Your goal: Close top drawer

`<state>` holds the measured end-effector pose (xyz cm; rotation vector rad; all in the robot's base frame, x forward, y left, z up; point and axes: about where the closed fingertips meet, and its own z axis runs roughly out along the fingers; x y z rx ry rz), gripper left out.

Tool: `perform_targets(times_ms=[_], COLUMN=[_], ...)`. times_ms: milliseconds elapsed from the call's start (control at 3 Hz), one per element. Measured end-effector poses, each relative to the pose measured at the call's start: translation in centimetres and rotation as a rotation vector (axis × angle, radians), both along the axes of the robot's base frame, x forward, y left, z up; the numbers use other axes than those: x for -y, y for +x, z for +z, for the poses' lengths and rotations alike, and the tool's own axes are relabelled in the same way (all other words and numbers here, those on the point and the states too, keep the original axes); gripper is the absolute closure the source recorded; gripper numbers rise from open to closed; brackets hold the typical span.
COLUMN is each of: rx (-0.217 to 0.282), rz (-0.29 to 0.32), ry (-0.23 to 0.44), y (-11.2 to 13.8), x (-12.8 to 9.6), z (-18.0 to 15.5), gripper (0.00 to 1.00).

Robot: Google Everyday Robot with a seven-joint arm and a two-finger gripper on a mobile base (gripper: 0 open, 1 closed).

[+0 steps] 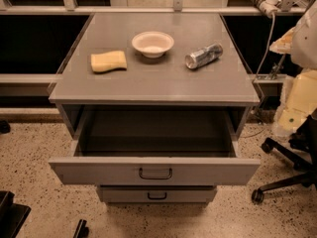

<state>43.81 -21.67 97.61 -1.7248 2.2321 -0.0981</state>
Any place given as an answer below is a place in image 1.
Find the grey top drawer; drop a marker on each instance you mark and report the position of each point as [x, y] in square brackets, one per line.
[155, 148]

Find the grey drawer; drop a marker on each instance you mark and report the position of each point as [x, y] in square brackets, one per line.
[156, 194]
[155, 148]

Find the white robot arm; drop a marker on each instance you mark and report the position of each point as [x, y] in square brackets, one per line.
[299, 94]

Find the grey drawer cabinet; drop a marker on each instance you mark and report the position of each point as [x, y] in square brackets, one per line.
[164, 83]

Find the grey bottom drawer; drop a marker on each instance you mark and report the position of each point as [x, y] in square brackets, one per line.
[156, 194]

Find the white bowl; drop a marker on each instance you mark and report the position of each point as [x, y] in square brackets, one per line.
[152, 45]

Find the silver drink can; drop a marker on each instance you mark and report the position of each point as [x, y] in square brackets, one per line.
[203, 56]

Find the yellow sponge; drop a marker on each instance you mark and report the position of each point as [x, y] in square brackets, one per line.
[108, 61]

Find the black floor object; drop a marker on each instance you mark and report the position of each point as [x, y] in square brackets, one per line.
[82, 230]

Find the white power strip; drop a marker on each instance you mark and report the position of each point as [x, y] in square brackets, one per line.
[267, 7]

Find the black caster at left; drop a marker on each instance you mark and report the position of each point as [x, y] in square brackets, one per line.
[4, 127]

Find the black bin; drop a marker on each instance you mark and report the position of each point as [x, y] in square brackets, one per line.
[12, 215]

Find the metal railing frame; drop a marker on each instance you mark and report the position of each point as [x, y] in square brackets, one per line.
[99, 9]

